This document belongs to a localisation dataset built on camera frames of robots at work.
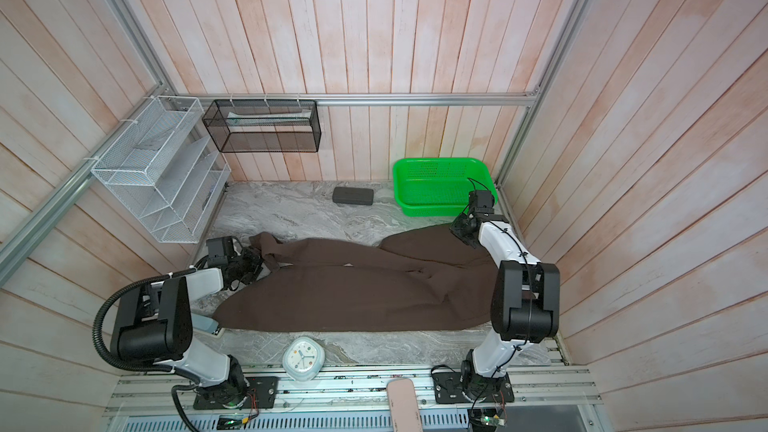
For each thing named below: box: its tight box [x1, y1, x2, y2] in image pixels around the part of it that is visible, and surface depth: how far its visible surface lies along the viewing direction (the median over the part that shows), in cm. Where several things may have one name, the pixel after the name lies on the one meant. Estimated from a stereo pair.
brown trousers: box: [213, 225, 496, 331], surface depth 92 cm
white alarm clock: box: [282, 336, 325, 382], surface depth 78 cm
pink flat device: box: [386, 378, 424, 432], surface depth 71 cm
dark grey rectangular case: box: [332, 186, 374, 206], surface depth 117 cm
